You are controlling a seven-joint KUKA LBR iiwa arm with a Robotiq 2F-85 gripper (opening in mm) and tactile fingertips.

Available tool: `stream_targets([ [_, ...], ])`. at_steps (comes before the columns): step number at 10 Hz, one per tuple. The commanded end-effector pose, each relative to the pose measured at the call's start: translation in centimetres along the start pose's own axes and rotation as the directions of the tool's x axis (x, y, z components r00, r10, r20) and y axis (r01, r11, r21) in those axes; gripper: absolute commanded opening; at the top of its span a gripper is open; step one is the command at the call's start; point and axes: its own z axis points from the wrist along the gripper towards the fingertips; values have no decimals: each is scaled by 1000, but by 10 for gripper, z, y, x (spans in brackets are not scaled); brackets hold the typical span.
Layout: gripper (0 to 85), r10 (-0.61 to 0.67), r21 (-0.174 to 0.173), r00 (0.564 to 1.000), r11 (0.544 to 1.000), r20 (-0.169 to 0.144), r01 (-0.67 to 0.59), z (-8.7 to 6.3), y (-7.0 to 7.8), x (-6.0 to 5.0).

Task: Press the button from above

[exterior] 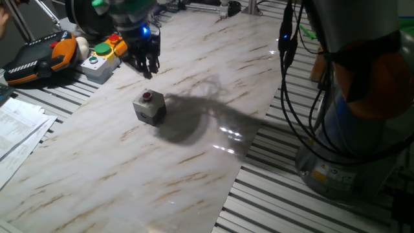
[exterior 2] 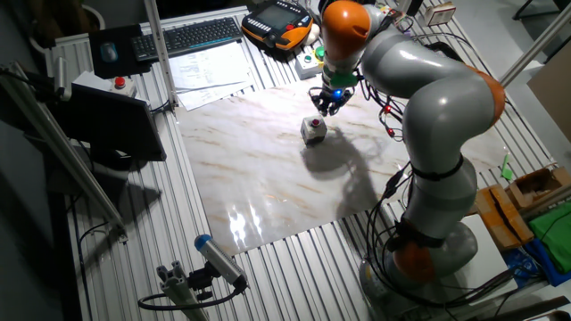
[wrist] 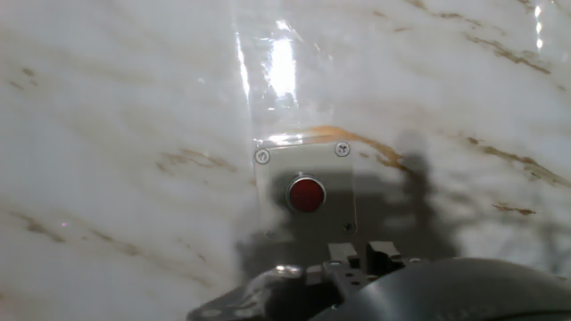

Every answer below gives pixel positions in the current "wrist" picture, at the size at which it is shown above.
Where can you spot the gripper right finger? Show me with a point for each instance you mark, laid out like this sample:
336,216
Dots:
383,256

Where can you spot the grey box with red button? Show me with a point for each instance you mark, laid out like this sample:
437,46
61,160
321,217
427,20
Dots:
272,169

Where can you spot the clear tape strip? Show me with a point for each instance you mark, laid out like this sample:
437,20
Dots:
285,71

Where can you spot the marble pattern sheet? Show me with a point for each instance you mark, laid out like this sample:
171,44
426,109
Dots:
111,134

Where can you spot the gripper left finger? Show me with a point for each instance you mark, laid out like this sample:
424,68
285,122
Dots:
343,263

